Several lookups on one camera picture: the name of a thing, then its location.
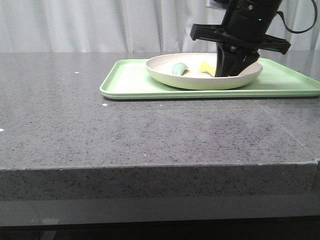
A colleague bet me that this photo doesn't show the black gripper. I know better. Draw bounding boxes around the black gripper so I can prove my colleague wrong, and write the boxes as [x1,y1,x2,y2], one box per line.
[190,15,291,77]

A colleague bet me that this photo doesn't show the yellow plastic fork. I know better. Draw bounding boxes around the yellow plastic fork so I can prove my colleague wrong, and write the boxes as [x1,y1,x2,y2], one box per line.
[199,60,216,77]

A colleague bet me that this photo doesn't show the cream round plate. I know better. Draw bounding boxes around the cream round plate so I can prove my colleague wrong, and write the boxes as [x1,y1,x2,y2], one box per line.
[145,53,263,91]

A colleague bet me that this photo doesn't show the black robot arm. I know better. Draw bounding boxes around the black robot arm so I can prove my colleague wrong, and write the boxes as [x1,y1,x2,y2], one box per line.
[190,0,291,77]

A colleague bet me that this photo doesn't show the green plastic utensil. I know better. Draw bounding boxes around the green plastic utensil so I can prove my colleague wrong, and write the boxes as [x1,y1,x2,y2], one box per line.
[171,62,189,76]

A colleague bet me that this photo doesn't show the light green plastic tray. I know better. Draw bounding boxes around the light green plastic tray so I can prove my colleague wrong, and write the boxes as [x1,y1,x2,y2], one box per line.
[100,58,320,100]

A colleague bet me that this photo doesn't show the grey pleated curtain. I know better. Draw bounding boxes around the grey pleated curtain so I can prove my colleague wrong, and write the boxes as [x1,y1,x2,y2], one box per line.
[0,0,320,54]

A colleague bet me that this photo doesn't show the black cable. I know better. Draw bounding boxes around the black cable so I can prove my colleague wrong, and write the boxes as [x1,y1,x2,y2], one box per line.
[276,0,318,35]

